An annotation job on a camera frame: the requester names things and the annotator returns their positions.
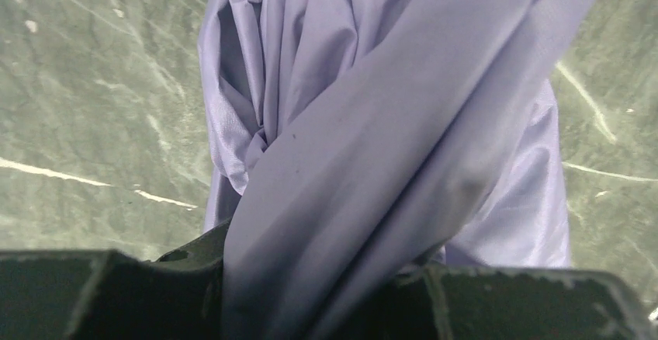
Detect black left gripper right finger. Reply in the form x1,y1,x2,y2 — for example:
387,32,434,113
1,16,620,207
334,263,657,340

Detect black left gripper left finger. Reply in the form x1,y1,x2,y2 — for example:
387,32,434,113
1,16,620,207
1,223,228,339

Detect lilac folding umbrella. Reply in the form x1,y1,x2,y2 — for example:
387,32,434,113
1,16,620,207
198,0,596,339

